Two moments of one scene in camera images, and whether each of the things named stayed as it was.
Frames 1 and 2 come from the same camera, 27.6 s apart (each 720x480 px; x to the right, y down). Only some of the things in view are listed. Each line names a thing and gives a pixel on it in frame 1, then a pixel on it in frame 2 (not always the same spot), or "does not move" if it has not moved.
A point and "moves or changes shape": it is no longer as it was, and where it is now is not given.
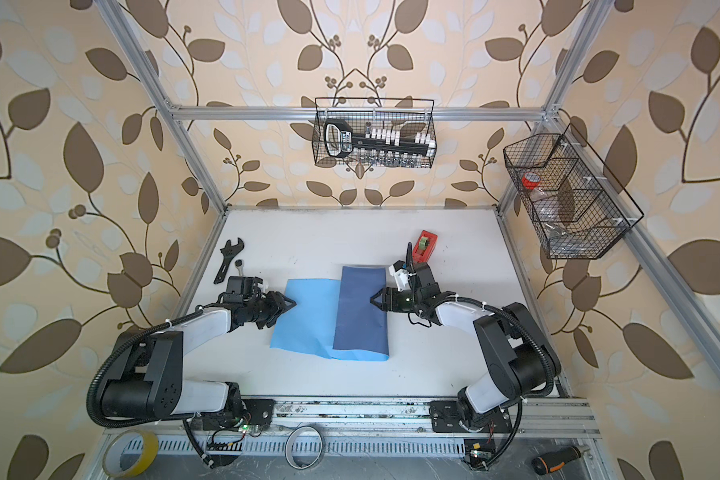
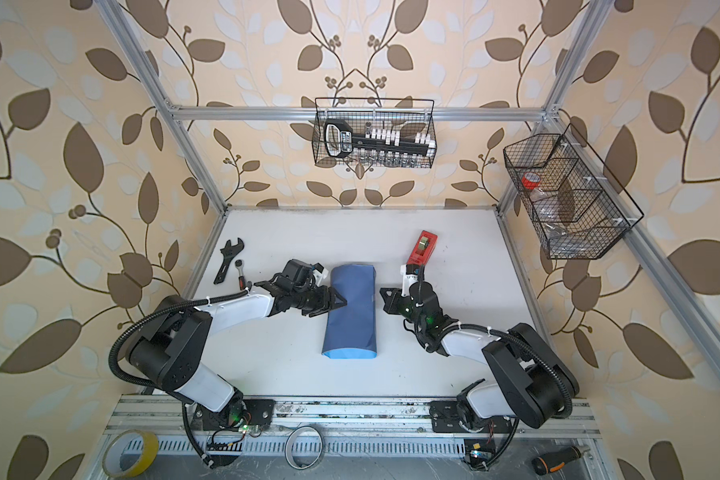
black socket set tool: (341, 141) does not move
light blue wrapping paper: (335, 318) moves or changes shape
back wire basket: (375, 132) does not move
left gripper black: (277, 307) -> (325, 301)
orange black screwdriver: (555, 460) does not move
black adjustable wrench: (228, 252) does not move
